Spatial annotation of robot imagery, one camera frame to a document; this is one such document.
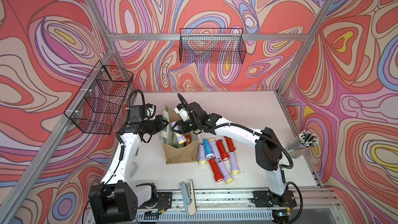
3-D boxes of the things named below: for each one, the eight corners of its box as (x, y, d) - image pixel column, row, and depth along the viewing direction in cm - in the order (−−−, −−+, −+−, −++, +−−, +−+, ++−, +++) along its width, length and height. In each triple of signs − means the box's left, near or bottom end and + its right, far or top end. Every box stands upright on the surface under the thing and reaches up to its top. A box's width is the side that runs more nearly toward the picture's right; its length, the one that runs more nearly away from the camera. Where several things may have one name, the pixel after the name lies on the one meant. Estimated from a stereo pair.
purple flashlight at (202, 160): (198, 165, 86) (198, 163, 83) (198, 145, 94) (198, 142, 91) (206, 165, 86) (206, 163, 83) (205, 145, 94) (206, 142, 91)
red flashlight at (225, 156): (223, 161, 86) (223, 160, 85) (215, 142, 94) (215, 140, 92) (229, 159, 87) (230, 158, 85) (221, 140, 95) (221, 138, 93)
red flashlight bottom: (216, 183, 80) (216, 181, 78) (207, 161, 87) (208, 159, 85) (223, 180, 81) (224, 178, 79) (214, 159, 88) (214, 157, 86)
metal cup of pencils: (295, 162, 88) (314, 148, 73) (283, 152, 91) (298, 137, 77) (301, 153, 91) (320, 138, 77) (289, 144, 95) (305, 128, 80)
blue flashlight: (206, 159, 86) (206, 158, 84) (202, 141, 94) (202, 139, 92) (213, 158, 87) (214, 156, 85) (208, 140, 94) (209, 138, 92)
